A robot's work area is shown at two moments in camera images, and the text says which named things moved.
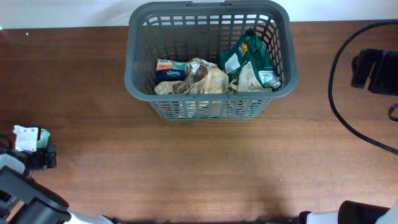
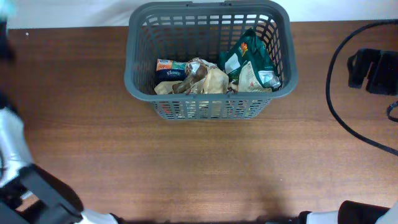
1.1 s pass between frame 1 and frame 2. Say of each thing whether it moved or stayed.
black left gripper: moved
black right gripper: stayed
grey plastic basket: stayed
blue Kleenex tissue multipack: stayed
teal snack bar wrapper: moved
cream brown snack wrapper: stayed
